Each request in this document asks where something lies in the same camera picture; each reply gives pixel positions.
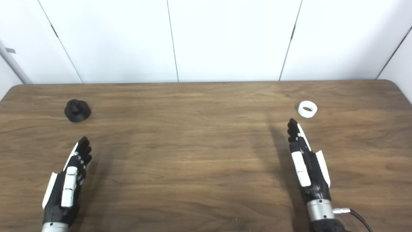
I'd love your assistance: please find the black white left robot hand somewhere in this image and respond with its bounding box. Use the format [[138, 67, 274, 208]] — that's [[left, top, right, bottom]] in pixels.
[[42, 136, 93, 225]]

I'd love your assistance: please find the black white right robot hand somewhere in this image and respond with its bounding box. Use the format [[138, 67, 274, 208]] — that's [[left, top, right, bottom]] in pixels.
[[287, 118, 332, 203]]

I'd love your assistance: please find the white ring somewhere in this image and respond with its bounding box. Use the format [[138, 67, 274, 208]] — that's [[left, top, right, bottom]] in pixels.
[[298, 101, 318, 118]]

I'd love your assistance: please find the round black part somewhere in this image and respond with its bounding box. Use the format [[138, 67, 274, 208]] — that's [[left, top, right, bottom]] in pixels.
[[64, 99, 91, 122]]

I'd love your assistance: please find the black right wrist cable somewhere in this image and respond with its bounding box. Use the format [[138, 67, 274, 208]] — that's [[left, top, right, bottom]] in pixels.
[[332, 208, 374, 232]]

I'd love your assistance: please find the gray wall corner trim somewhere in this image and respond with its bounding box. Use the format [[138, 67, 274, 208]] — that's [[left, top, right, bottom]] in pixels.
[[0, 40, 33, 84]]

